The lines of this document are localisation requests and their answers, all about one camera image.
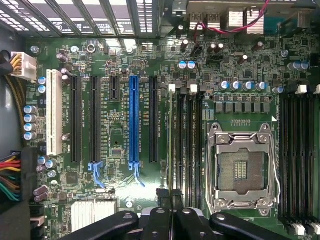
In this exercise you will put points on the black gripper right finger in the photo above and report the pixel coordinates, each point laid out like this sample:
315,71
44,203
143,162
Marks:
190,225

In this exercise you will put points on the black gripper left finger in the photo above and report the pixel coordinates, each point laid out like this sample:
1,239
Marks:
160,225

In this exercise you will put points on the RAM module in slot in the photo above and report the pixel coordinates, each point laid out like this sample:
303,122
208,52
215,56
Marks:
174,150

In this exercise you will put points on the black RAM slot white latch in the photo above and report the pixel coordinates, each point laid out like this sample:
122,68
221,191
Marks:
190,140
296,155
316,155

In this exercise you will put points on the silver finned chipset heatsink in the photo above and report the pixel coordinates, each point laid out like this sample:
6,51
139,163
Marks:
93,211

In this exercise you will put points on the steel CPU locking lever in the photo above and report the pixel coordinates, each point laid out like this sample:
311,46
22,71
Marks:
276,165
209,160

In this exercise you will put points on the silver CPU socket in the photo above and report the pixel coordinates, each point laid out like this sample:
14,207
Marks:
241,170

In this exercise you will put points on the long black expansion slot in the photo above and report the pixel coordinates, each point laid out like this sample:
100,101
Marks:
153,120
76,120
95,120

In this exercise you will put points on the blue expansion slot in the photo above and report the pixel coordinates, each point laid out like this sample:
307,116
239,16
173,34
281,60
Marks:
134,120

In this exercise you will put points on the green motherboard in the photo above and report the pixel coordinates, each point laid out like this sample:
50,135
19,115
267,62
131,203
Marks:
115,125

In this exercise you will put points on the black main power connector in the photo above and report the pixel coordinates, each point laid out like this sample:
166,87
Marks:
29,172

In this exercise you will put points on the short black expansion slot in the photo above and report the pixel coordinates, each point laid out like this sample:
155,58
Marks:
114,88

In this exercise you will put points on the white PCI expansion slot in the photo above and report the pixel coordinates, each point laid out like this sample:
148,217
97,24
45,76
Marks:
54,112

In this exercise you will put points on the grey PC case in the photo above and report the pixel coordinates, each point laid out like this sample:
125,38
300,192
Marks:
10,125

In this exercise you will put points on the metal stacked USB ports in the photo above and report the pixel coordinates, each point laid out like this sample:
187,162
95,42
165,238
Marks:
205,20

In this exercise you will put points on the white power connector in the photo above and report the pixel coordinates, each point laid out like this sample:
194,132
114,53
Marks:
23,66

